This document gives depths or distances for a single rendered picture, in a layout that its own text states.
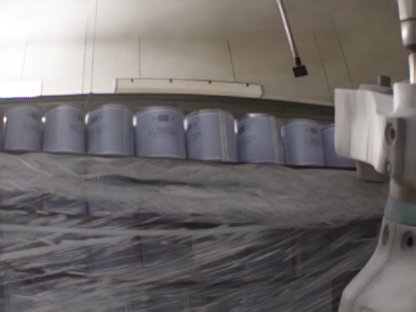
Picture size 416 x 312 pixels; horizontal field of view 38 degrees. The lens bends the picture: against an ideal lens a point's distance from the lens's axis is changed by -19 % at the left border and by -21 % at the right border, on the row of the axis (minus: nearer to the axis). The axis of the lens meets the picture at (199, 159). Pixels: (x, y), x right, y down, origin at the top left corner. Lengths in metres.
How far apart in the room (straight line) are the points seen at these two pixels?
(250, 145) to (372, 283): 0.75
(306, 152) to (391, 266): 0.76
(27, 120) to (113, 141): 0.13
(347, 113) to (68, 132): 0.63
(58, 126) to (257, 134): 0.27
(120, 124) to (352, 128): 0.64
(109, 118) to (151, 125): 0.06
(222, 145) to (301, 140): 0.12
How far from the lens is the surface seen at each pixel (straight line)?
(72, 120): 0.91
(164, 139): 0.92
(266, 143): 0.97
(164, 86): 7.13
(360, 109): 0.29
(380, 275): 0.24
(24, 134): 0.90
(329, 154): 1.03
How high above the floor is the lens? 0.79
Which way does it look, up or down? 22 degrees up
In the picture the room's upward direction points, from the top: 6 degrees counter-clockwise
